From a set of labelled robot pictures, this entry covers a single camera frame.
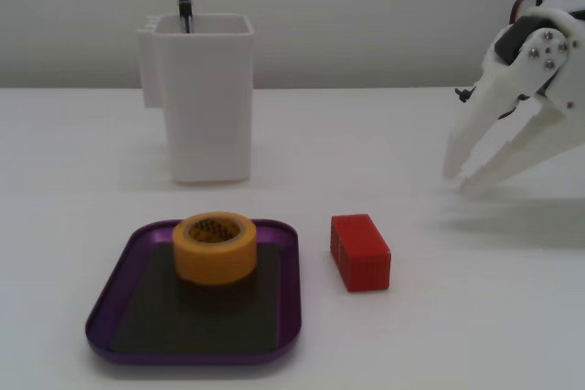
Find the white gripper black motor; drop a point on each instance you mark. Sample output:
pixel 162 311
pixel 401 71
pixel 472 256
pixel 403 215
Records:
pixel 547 53

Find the red cube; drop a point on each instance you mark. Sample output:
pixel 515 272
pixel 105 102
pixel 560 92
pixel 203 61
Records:
pixel 365 262

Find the purple metal tray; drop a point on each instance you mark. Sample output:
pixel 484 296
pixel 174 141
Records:
pixel 288 298

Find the white plastic pen holder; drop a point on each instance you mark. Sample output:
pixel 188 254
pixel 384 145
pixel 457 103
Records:
pixel 205 111

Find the yellow masking tape roll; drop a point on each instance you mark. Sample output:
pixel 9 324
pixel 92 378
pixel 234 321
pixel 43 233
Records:
pixel 215 262

